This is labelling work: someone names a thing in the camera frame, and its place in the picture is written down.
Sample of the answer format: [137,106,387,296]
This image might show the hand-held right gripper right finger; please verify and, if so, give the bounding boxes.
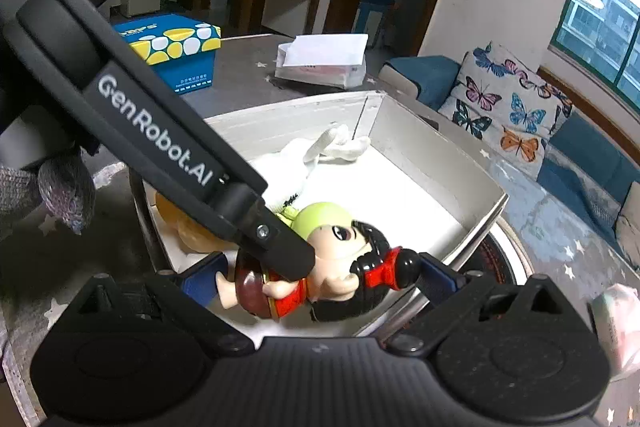
[386,252,572,356]

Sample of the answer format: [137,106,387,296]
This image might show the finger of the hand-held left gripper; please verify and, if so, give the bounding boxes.
[16,0,319,282]

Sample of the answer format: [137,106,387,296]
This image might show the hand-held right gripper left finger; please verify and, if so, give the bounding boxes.
[74,252,257,354]

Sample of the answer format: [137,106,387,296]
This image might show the tan peanut toy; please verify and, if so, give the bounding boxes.
[154,191,239,254]

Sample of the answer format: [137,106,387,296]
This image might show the light green round toy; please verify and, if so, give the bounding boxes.
[279,201,352,249]

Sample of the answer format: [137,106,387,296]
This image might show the red dress doll figure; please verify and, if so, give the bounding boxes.
[214,219,422,324]

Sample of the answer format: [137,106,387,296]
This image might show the white plush rabbit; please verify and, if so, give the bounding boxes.
[246,123,372,214]

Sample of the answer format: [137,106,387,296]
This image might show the grey rectangular box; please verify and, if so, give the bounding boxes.
[129,90,509,339]

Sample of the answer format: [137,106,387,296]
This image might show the person's left hand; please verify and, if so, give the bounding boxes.
[0,151,97,241]

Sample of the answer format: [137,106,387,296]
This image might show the black round hotplate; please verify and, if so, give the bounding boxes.
[449,226,534,296]

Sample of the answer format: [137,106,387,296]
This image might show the grey star print tablecloth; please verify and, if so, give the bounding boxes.
[0,33,640,427]

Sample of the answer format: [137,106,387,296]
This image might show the blue yellow spotted box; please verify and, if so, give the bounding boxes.
[112,12,223,94]

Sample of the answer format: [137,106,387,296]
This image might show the butterfly print cushion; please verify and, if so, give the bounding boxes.
[437,40,574,181]

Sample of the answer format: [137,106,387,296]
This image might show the blue sofa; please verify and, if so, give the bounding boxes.
[377,54,640,270]

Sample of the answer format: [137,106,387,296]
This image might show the pink white tissue pack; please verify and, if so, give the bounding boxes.
[591,282,640,379]

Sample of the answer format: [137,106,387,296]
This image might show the grey cushion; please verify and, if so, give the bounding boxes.
[613,194,640,269]

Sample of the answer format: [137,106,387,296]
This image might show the white paper box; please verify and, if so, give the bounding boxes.
[273,34,369,90]

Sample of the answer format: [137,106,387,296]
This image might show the blue stool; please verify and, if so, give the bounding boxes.
[357,0,397,51]

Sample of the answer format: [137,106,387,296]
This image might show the green framed window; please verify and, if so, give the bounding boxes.
[549,0,640,96]

